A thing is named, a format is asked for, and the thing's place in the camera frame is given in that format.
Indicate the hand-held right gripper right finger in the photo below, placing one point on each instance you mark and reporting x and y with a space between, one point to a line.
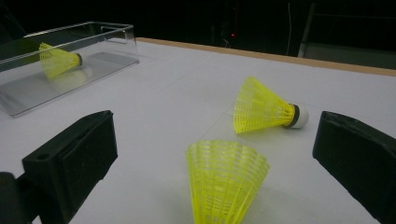
361 161

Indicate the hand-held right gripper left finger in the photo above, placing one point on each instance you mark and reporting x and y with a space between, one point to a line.
77 161

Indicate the clear plastic box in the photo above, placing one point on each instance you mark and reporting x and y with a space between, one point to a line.
102 62

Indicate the yellow plastic shuttlecock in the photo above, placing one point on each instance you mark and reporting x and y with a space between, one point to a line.
261 109
59 60
224 177

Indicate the white metal stand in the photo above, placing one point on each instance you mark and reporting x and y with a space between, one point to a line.
342 54

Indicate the white table cover sheet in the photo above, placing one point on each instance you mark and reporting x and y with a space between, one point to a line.
186 93

